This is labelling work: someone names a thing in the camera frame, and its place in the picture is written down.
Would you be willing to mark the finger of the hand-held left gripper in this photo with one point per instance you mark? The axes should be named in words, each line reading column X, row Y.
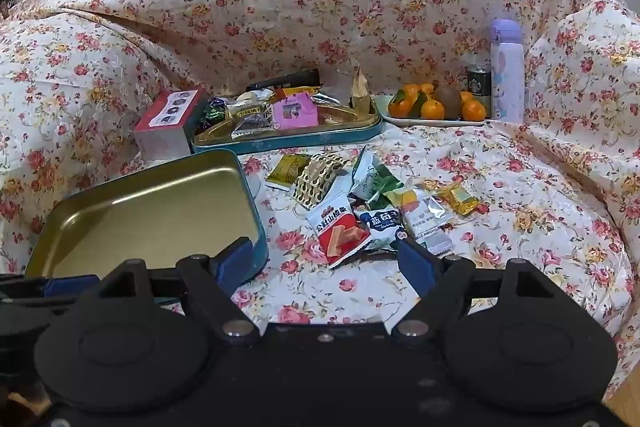
column 70, row 285

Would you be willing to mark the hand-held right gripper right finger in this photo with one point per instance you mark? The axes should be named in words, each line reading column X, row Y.
column 414, row 267

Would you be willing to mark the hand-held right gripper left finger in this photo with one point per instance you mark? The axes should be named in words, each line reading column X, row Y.
column 231, row 263

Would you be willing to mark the silver yellow snack packet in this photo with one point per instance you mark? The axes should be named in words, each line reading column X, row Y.
column 422, row 217

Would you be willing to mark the gold foil snack packet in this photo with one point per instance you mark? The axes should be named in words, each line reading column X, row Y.
column 457, row 199

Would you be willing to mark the red white snack packet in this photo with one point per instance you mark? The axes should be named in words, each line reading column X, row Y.
column 337, row 227

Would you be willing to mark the dark green snack packet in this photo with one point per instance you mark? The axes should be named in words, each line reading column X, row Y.
column 392, row 182

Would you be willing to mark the teal tin tray gold inside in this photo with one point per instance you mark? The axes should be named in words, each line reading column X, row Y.
column 150, row 207

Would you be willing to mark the green white snack packet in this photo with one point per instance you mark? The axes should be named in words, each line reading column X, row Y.
column 365, row 179

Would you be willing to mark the yellow green snack packet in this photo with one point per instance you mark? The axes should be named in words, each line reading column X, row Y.
column 286, row 170

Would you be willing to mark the gold patterned snack packet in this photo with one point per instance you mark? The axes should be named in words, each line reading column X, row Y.
column 315, row 182

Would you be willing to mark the dark clear snack packet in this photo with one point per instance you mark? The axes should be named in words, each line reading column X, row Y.
column 250, row 126

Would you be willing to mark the white fruit plate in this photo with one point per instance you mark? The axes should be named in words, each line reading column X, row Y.
column 400, row 121

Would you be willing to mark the green foil candy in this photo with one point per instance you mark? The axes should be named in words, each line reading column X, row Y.
column 212, row 112

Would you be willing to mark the red box with pictures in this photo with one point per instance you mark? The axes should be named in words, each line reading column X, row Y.
column 162, row 127

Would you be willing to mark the white packet yellow label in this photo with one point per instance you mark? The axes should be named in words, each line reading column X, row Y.
column 247, row 110

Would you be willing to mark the teal tin tray with sweets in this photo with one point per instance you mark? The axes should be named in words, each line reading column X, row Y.
column 330, row 134

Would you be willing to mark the tangerine with leaf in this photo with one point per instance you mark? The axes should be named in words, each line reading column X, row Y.
column 399, row 108
column 432, row 110

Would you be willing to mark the pink snack packet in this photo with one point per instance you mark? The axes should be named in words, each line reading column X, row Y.
column 295, row 112

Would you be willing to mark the brown kiwi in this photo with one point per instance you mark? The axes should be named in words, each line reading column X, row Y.
column 447, row 101

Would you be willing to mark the orange snack packet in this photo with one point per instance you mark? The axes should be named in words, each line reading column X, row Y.
column 297, row 93

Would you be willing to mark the dark drink can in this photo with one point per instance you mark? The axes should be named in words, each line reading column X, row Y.
column 479, row 87

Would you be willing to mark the black snack packet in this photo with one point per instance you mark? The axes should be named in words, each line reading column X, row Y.
column 287, row 79

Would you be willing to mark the purple white thermos bottle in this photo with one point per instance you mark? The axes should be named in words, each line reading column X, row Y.
column 507, row 72

